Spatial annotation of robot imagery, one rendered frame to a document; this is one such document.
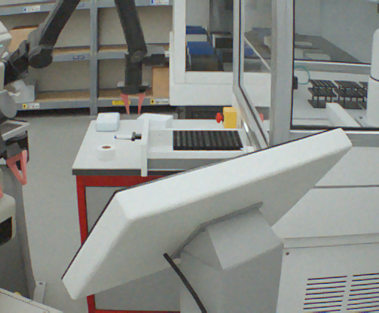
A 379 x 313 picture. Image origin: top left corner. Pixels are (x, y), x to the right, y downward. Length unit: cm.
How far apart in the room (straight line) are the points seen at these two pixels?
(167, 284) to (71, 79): 405
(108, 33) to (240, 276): 521
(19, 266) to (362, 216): 157
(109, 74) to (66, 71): 44
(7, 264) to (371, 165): 167
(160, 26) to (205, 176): 524
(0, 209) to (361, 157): 105
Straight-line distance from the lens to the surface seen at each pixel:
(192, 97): 288
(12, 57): 190
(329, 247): 170
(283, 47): 149
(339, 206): 164
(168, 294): 248
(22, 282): 274
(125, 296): 249
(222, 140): 208
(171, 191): 90
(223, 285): 105
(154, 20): 614
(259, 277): 111
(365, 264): 177
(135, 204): 87
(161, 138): 221
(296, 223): 163
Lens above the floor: 152
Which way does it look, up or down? 19 degrees down
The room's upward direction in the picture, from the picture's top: 1 degrees clockwise
